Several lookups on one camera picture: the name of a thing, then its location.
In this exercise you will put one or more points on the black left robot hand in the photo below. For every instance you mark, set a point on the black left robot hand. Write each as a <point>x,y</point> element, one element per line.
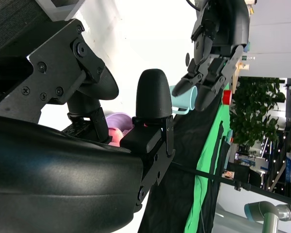
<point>206,70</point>

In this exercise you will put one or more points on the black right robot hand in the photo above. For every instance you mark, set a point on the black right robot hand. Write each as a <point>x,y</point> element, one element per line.
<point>63,170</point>

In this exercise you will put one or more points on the pink plush pig doll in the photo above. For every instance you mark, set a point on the pink plush pig doll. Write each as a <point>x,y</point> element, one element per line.
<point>115,138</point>

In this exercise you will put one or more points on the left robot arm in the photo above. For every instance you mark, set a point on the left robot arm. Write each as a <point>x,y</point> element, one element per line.
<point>230,21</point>

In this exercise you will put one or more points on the purple plastic plate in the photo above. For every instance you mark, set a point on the purple plastic plate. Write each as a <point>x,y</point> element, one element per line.
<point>120,120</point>

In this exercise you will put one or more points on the black table grommet cap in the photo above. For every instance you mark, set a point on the black table grommet cap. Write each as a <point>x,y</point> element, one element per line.
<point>187,58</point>

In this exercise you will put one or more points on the red cylindrical object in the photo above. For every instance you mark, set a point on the red cylindrical object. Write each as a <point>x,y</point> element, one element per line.
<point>226,97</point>

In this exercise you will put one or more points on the light blue plastic mug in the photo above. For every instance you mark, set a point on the light blue plastic mug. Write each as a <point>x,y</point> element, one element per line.
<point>184,99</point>

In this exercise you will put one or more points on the large leafy green plant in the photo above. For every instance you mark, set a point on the large leafy green plant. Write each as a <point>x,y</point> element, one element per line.
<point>254,111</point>

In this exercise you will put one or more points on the green cloth backdrop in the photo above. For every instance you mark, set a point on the green cloth backdrop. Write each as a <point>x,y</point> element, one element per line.
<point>208,150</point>

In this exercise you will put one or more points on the black stand pole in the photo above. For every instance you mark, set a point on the black stand pole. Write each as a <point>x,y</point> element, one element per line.
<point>232,180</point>

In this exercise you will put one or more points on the black curtain backdrop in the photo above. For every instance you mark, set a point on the black curtain backdrop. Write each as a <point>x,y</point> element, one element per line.
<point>174,194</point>

